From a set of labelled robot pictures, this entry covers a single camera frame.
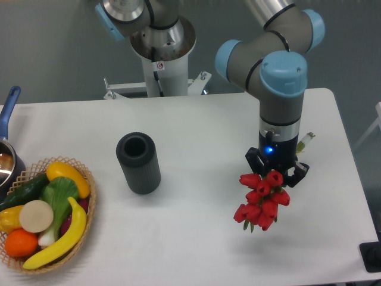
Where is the orange fruit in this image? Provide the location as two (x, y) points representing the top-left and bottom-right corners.
(5, 229), (38, 257)

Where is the dark red vegetable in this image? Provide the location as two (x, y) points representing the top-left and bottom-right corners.
(60, 198), (89, 238)

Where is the dark grey ribbed vase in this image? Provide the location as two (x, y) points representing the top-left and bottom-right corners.
(116, 132), (161, 195)

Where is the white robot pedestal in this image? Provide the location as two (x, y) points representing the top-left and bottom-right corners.
(104, 16), (212, 100)

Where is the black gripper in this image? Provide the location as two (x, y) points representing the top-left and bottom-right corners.
(245, 134), (310, 188)

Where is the white frame at right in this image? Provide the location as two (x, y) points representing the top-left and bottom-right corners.
(354, 102), (381, 150)

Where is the black device at edge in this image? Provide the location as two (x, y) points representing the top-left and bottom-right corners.
(359, 241), (380, 273)

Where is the yellow banana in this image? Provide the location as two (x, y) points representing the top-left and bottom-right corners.
(23, 197), (87, 270)

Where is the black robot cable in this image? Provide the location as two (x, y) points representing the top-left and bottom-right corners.
(150, 46), (165, 98)

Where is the yellow bell pepper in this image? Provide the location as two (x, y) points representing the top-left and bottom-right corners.
(1, 205), (24, 233)

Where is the green bok choy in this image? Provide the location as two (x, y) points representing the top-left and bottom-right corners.
(38, 176), (79, 248)

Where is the green cucumber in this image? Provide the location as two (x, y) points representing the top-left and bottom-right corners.
(1, 173), (49, 211)

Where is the red tulip bouquet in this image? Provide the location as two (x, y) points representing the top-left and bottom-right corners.
(233, 169), (291, 231)

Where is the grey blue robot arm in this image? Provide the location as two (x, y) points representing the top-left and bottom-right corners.
(95, 1), (325, 187)

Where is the beige round disc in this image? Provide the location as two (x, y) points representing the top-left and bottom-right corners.
(19, 200), (54, 233)

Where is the woven wicker basket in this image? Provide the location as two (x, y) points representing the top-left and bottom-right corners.
(1, 156), (96, 275)

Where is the blue handled saucepan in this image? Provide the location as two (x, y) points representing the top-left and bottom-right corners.
(1, 86), (26, 202)

